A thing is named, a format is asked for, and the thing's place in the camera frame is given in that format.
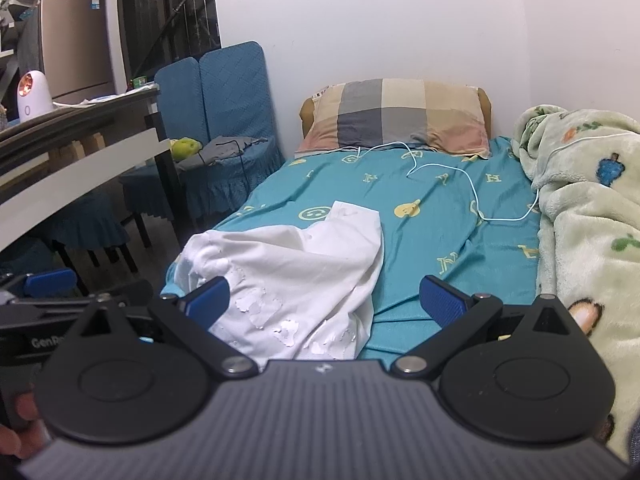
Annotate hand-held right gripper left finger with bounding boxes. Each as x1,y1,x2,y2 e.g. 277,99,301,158
67,276,260,376

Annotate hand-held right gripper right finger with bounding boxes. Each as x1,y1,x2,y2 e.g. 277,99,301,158
392,274,593,378

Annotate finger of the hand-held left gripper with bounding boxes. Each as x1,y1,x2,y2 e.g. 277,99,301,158
22,268,77,297

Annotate white t-shirt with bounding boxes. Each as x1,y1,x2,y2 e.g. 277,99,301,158
177,200,385,361

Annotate person's left hand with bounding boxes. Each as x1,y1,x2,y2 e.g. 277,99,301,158
0,394,52,462

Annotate blue covered chair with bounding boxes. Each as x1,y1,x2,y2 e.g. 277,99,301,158
42,192,132,267
120,56,203,221
172,41,286,221

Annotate dark table with white edge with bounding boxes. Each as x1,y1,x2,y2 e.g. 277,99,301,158
0,87,183,273

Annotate grey cloth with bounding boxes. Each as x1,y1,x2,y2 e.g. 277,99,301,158
177,135,269,171

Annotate yellow-green plush toy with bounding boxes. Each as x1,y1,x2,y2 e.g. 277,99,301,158
170,137,203,161

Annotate green fleece blanket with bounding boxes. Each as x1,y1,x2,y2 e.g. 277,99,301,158
511,104,640,461

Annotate white humidifier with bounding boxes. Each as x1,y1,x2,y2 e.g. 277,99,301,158
16,70,54,123

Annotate papers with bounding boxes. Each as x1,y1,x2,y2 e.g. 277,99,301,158
52,91,151,109

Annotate plaid pillow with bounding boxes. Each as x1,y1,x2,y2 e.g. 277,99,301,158
295,78,491,160

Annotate brown pillow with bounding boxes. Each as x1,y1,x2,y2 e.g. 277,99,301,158
300,87,494,138

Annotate champagne refrigerator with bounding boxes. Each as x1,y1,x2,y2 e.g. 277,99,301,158
20,0,118,103

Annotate dark window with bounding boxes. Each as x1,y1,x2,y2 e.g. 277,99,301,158
116,0,222,78

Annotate white charging cable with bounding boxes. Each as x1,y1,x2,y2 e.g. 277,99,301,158
357,127,640,223

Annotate black cable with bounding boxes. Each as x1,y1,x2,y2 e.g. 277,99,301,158
197,137,251,196

